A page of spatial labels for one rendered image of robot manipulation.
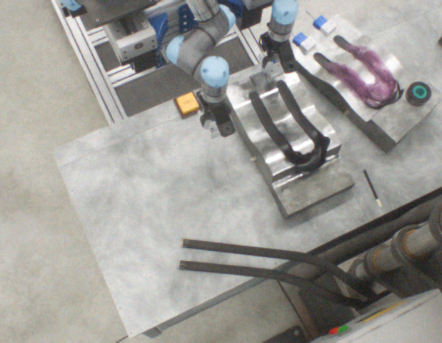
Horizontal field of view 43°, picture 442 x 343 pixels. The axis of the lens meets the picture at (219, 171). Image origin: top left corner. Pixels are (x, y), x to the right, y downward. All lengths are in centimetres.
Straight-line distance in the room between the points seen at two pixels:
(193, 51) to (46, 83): 160
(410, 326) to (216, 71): 79
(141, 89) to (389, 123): 125
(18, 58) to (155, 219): 155
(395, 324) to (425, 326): 6
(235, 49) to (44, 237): 130
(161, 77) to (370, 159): 117
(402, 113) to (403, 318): 95
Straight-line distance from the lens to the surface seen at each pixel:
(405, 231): 148
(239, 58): 282
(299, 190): 189
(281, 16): 171
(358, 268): 187
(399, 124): 201
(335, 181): 193
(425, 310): 127
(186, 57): 158
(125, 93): 274
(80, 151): 201
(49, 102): 303
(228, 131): 170
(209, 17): 161
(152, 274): 187
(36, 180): 288
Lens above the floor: 264
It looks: 71 degrees down
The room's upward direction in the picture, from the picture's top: 7 degrees clockwise
